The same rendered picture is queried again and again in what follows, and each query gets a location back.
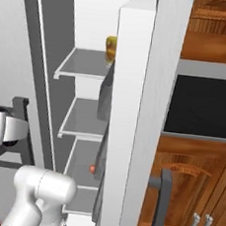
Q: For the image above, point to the white fridge door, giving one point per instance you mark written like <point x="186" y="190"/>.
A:
<point x="130" y="120"/>

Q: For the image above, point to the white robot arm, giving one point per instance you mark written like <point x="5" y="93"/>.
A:
<point x="40" y="189"/>

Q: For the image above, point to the small orange food item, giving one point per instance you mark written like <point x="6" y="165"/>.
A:
<point x="92" y="169"/>

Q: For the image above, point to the wooden wall cupboard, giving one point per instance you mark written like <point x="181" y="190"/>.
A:
<point x="220" y="31"/>

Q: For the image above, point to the white fridge body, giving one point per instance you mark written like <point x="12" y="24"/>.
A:
<point x="96" y="17"/>

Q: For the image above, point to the yellow jar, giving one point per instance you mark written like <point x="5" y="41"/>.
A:
<point x="110" y="48"/>

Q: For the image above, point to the grey fridge shelf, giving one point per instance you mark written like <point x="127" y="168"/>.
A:
<point x="83" y="201"/>
<point x="84" y="118"/>
<point x="81" y="176"/>
<point x="85" y="64"/>

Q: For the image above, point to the light grey fridge door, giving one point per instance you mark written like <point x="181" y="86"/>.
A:
<point x="14" y="40"/>

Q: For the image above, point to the arched wooden cupboard door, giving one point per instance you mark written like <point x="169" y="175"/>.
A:
<point x="181" y="199"/>

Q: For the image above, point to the black built-in oven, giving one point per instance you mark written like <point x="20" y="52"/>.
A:
<point x="205" y="105"/>

